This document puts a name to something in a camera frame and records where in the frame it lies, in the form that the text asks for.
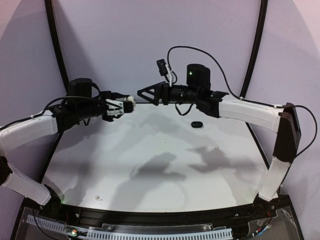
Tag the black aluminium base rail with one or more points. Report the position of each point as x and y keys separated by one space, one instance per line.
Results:
x=229 y=217

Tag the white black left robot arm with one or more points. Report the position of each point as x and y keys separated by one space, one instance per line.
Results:
x=84 y=101

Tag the white slotted cable duct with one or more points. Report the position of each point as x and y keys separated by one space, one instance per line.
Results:
x=130 y=232

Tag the white earbud near front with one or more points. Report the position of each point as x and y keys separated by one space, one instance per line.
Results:
x=98 y=198

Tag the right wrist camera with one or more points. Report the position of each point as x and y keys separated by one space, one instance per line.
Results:
x=166 y=72

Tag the black earbud charging case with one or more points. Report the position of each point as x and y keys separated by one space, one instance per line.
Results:
x=197 y=124

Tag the black frame post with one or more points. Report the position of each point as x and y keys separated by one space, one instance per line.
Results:
x=255 y=47
x=51 y=20

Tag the small green circuit board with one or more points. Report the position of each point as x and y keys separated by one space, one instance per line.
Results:
x=72 y=231

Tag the black left frame post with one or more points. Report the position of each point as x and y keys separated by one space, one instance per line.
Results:
x=51 y=20

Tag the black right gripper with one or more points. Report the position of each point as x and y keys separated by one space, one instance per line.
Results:
x=163 y=92

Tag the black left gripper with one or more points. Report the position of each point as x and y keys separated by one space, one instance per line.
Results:
x=108 y=116

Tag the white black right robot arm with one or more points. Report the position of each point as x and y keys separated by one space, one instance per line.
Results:
x=280 y=119

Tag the black right frame post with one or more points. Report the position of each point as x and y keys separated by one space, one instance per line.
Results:
x=255 y=47

